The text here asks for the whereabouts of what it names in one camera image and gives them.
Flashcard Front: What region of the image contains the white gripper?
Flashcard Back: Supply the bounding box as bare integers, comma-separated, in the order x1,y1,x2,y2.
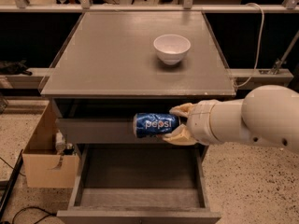
158,100,220,146

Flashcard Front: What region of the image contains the blue pepsi can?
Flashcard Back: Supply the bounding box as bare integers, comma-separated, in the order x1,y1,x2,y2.
133,113,180,138

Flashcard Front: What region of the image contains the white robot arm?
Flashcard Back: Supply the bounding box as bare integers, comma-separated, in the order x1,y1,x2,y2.
163,85,299,154

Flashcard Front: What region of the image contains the grey wooden drawer cabinet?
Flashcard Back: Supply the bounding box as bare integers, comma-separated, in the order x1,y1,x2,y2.
40,10,236,162

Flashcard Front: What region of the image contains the open grey middle drawer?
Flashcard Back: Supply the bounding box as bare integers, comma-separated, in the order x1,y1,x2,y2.
57,144,221,224

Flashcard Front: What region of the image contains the closed grey top drawer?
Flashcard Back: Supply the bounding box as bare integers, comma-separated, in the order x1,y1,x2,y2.
56,119,164,144

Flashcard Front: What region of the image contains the white ceramic bowl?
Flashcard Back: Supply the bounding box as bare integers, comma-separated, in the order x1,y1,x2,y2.
153,35,191,65

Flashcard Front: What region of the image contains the white bottle in box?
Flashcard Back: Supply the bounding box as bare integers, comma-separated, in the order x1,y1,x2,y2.
55,132,66,152

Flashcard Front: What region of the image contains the cardboard box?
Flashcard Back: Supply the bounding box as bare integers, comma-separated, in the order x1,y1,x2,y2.
22,105,79,189

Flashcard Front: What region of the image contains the black flat bar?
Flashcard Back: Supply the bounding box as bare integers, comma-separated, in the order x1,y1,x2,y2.
0,152,23,219

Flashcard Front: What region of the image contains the black object on ledge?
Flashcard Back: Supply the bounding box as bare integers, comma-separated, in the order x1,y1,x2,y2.
0,60,33,76

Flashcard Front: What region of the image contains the white cable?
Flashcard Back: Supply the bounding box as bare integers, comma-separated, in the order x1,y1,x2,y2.
233,2,265,90

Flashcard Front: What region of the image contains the metal railing frame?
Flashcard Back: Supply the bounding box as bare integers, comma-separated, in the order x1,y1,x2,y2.
0,0,299,13

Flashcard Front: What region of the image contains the black floor cable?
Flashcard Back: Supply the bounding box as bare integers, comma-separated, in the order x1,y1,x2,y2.
10,205,57,224

